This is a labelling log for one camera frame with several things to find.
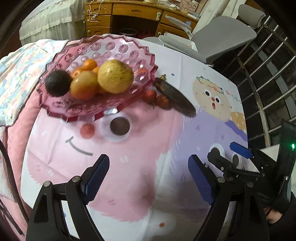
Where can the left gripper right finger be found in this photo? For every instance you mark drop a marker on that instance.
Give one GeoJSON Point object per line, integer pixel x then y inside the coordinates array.
{"type": "Point", "coordinates": [204, 178]}

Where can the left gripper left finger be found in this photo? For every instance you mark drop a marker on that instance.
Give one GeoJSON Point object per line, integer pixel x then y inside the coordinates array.
{"type": "Point", "coordinates": [94, 178]}

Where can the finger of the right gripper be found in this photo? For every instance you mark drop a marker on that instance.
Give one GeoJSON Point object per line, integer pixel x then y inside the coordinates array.
{"type": "Point", "coordinates": [241, 150]}
{"type": "Point", "coordinates": [222, 164]}

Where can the overripe black banana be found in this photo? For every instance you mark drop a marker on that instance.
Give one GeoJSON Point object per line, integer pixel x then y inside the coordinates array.
{"type": "Point", "coordinates": [177, 99]}

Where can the red apple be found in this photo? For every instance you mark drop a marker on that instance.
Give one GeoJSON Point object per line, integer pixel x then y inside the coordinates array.
{"type": "Point", "coordinates": [84, 86]}

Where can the dark avocado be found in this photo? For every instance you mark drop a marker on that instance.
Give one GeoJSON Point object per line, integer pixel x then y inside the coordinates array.
{"type": "Point", "coordinates": [58, 83]}

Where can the yellow pear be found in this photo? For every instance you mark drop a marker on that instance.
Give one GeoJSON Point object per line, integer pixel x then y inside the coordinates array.
{"type": "Point", "coordinates": [115, 76]}

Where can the small mandarin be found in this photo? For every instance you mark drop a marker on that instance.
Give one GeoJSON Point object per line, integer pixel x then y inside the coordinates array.
{"type": "Point", "coordinates": [95, 70]}
{"type": "Point", "coordinates": [76, 72]}

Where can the large orange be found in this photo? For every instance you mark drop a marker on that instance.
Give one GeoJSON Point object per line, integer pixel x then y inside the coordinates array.
{"type": "Point", "coordinates": [89, 64]}

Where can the operator right hand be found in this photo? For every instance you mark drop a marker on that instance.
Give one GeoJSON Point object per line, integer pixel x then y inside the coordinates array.
{"type": "Point", "coordinates": [273, 216]}

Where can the cartoon monster tablecloth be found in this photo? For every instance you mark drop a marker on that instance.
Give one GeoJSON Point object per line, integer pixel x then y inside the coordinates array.
{"type": "Point", "coordinates": [148, 192]}

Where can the metal window grille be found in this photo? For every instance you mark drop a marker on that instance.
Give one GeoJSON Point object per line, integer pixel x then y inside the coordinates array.
{"type": "Point", "coordinates": [264, 73]}

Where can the pink quilt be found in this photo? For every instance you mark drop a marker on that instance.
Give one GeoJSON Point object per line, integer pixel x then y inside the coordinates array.
{"type": "Point", "coordinates": [15, 139]}

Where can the grey office chair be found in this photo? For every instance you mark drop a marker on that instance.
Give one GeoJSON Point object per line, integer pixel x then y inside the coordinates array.
{"type": "Point", "coordinates": [220, 36]}

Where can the pink plastic fruit bowl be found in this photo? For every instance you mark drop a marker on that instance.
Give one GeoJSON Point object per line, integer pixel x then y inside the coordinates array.
{"type": "Point", "coordinates": [101, 49]}

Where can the pastel patterned blanket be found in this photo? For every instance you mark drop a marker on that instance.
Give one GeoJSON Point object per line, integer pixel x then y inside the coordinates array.
{"type": "Point", "coordinates": [20, 72]}

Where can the white tray with snacks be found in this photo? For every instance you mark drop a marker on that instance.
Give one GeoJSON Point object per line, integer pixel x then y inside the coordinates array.
{"type": "Point", "coordinates": [182, 40]}

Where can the white floral curtain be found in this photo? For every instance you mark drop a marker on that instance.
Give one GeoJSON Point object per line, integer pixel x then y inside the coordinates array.
{"type": "Point", "coordinates": [215, 8]}

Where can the black waste bin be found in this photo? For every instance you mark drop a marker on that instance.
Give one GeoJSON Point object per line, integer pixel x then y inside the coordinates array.
{"type": "Point", "coordinates": [128, 32]}

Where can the lace covered piano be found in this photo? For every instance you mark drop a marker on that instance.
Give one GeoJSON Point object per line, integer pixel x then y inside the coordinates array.
{"type": "Point", "coordinates": [56, 20]}

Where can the wooden desk with drawers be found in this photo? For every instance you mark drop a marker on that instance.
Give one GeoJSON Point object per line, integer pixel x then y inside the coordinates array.
{"type": "Point", "coordinates": [108, 17]}

